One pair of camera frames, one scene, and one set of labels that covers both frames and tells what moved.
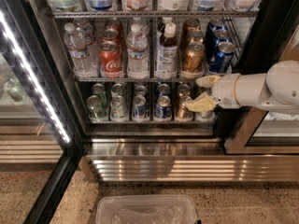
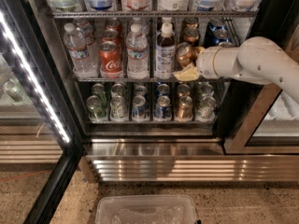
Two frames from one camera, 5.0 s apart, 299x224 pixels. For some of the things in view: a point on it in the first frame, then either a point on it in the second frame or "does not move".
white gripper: (224, 90) to (205, 63)
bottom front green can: (95, 107) does not move
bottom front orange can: (182, 111) does not move
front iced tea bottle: (166, 60) does not move
